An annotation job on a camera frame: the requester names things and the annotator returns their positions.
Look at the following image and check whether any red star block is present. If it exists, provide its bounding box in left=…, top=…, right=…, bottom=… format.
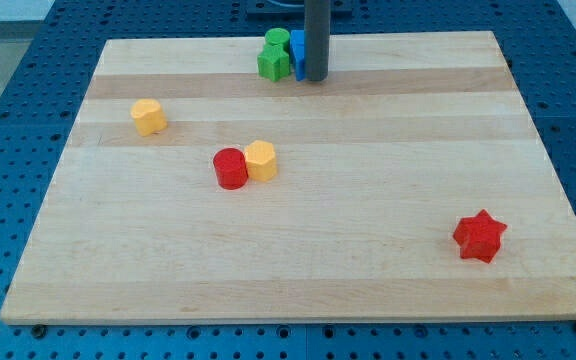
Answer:
left=453, top=209, right=508, bottom=263

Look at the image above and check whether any green star block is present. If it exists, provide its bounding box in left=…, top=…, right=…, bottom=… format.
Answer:
left=257, top=45, right=291, bottom=82

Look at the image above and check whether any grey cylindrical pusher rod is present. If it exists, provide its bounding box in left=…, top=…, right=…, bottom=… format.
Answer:
left=304, top=0, right=331, bottom=82

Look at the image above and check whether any blue block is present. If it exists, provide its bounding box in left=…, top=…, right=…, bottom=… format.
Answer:
left=290, top=30, right=306, bottom=81

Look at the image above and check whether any red cylinder block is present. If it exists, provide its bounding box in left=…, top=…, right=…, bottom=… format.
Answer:
left=213, top=148, right=248, bottom=190

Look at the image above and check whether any yellow hexagon block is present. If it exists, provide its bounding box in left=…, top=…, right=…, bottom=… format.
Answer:
left=244, top=140, right=278, bottom=182

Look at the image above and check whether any wooden board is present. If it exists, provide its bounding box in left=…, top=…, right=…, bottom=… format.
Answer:
left=0, top=31, right=576, bottom=325

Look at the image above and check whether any green cylinder block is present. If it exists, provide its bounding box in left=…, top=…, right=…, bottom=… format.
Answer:
left=264, top=27, right=290, bottom=52

